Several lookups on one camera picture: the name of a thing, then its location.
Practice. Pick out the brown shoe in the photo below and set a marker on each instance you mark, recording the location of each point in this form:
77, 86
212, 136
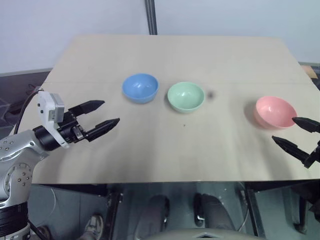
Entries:
43, 232

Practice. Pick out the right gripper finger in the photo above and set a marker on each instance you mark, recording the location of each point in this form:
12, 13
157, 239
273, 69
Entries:
308, 124
292, 148

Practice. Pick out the dark grey upright post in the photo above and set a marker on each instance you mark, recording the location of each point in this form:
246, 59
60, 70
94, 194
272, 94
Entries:
151, 17

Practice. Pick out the black table leg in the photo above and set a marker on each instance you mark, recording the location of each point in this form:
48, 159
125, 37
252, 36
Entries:
253, 212
113, 212

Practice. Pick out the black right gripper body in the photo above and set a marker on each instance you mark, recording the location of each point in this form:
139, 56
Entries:
313, 155

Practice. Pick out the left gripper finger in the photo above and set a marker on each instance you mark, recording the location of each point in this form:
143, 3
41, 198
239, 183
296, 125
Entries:
103, 127
88, 106

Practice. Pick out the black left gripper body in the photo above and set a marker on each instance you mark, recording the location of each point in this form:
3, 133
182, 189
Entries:
71, 127

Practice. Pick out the grey sneaker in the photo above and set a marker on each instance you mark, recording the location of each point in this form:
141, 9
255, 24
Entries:
94, 225

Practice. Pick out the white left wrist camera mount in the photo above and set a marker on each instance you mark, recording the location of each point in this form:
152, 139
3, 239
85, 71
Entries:
44, 107

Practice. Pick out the brown cardboard piece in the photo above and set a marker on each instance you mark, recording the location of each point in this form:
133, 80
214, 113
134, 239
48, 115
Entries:
310, 71

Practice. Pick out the blue bowl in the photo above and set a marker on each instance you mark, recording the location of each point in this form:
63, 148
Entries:
140, 87

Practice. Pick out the green bowl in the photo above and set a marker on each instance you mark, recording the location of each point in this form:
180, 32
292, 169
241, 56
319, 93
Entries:
185, 96

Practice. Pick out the grey robot torso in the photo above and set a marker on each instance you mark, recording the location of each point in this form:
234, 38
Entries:
200, 235

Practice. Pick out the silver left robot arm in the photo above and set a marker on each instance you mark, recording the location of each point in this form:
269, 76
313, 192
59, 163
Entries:
15, 150

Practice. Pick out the pink red bowl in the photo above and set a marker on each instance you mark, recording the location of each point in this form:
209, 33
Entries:
273, 111

